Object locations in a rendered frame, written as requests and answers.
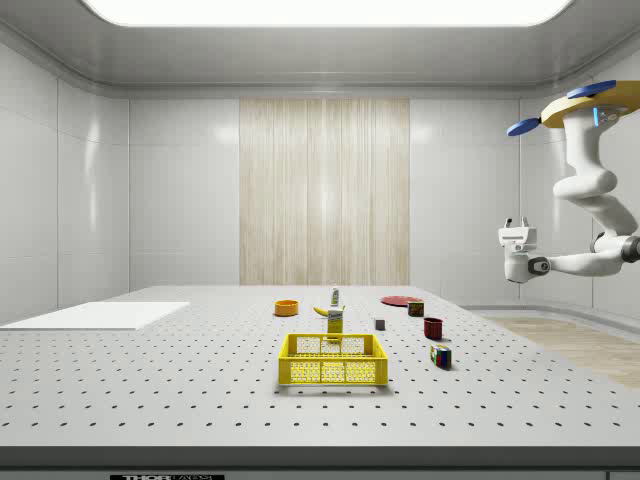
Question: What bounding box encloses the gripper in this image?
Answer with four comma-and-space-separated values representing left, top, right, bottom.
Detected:
497, 215, 539, 253

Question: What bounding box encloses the yellow basket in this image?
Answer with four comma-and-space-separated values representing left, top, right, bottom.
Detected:
277, 332, 391, 388

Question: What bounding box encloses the yellow white carton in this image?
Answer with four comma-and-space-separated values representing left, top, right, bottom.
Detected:
326, 307, 345, 342

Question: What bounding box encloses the puzzle cube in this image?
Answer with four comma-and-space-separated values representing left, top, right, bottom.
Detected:
429, 343, 453, 371

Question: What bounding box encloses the drone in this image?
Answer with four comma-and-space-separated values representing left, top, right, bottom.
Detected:
506, 79, 640, 138

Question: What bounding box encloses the white board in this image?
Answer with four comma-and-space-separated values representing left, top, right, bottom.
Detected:
0, 301, 192, 332

